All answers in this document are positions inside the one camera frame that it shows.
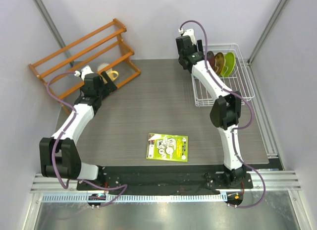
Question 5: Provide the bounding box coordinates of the aluminium frame post right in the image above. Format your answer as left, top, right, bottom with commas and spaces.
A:
247, 0, 290, 65

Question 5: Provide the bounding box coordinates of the aluminium frame post left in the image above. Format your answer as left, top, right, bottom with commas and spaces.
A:
28, 0, 75, 67

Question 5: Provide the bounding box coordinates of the aluminium frame post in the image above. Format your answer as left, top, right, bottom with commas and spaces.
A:
247, 0, 290, 65
28, 0, 75, 67

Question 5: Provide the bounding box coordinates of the red patterned plate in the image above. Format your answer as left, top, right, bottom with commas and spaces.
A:
207, 51, 215, 67

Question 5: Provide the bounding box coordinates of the brown yellow-rimmed plate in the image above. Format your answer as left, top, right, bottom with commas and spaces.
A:
214, 52, 225, 75

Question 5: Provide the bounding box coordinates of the white cup on shelf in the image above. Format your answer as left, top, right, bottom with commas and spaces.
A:
97, 63, 109, 72

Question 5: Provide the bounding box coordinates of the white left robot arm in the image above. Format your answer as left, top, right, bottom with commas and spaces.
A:
39, 66, 117, 190

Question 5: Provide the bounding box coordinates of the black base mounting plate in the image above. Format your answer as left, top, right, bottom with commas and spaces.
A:
76, 165, 254, 196

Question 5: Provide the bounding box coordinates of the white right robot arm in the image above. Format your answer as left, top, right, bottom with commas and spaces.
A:
175, 35, 246, 188

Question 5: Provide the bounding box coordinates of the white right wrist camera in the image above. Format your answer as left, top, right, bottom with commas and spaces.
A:
178, 28, 197, 45

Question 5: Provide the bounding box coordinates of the white wire dish rack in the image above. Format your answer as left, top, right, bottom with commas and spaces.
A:
192, 43, 255, 107

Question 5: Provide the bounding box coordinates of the green illustrated booklet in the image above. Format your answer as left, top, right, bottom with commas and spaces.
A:
146, 133, 188, 163

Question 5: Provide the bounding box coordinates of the aluminium front rail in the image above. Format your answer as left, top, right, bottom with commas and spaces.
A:
31, 171, 302, 206

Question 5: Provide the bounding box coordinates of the aluminium side rail right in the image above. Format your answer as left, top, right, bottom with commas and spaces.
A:
247, 65, 281, 160

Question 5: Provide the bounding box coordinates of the yellow ceramic mug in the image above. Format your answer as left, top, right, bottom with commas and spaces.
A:
106, 69, 119, 81

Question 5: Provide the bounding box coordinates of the orange wooden shelf rack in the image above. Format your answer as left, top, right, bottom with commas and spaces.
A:
28, 18, 142, 115

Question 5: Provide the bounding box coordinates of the lime green plate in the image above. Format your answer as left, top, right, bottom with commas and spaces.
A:
220, 52, 236, 77

